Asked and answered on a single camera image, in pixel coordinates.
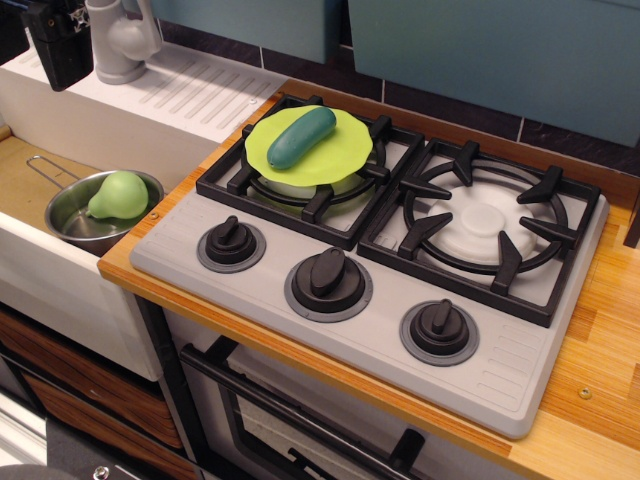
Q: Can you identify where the black stove knob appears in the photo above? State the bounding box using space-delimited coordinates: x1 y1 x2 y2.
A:
400 299 480 367
197 215 267 274
284 247 373 323

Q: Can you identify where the black left burner grate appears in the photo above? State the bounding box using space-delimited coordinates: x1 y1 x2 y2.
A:
196 115 425 250

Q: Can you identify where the dark green toy cucumber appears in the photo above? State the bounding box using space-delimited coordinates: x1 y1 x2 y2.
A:
267 107 337 170

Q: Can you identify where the white burner cap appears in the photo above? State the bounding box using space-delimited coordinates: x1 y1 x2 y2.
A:
258 174 367 201
427 180 538 265

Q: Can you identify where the small stainless steel pot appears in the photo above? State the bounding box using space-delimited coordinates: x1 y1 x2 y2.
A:
26 155 164 256

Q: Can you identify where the grey toy stove top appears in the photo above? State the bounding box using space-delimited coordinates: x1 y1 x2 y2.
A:
128 113 611 441

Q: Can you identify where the wood grain drawer front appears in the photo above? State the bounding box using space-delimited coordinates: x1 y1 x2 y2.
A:
1 305 183 450

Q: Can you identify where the white right burner cap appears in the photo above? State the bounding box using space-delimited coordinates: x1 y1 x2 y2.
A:
427 180 538 265

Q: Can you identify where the black middle stove knob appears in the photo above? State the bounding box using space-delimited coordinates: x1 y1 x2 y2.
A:
284 247 373 323

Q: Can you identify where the white toy sink unit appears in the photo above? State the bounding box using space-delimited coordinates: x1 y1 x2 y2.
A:
1 44 284 381

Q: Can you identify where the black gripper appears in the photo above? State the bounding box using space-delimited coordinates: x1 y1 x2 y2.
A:
0 0 94 92

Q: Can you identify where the grey toy faucet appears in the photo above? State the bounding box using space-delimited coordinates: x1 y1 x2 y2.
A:
85 0 162 85

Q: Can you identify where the black oven door handle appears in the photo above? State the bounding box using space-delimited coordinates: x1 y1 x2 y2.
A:
180 343 424 479

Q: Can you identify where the light green toy pear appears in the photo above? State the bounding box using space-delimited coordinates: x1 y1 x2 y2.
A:
87 171 149 220

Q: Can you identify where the white left burner cap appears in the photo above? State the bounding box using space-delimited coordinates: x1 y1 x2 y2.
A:
258 174 367 201

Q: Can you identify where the black left stove knob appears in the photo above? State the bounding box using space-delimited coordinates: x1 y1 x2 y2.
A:
197 215 267 274

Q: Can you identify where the black burner grate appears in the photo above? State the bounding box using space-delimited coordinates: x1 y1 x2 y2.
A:
196 115 425 250
358 139 606 327

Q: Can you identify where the lime green plastic plate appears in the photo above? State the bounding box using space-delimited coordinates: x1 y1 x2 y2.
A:
245 105 373 187

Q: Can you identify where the black right stove knob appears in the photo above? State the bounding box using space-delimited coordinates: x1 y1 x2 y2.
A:
400 299 480 367

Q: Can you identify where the black right burner grate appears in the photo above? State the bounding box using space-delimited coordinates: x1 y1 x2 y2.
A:
358 139 606 327

